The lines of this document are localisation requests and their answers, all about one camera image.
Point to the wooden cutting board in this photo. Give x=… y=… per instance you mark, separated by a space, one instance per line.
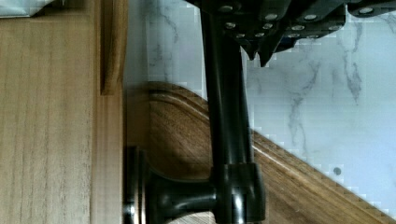
x=179 y=145

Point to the wooden drawer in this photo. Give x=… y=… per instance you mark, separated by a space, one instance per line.
x=61 y=114

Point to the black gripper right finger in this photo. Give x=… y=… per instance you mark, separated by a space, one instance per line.
x=296 y=19

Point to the black metal drawer handle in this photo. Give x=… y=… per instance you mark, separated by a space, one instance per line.
x=234 y=192

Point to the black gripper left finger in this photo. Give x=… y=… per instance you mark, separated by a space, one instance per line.
x=256 y=25

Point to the white snack bag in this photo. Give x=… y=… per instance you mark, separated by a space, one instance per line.
x=21 y=8

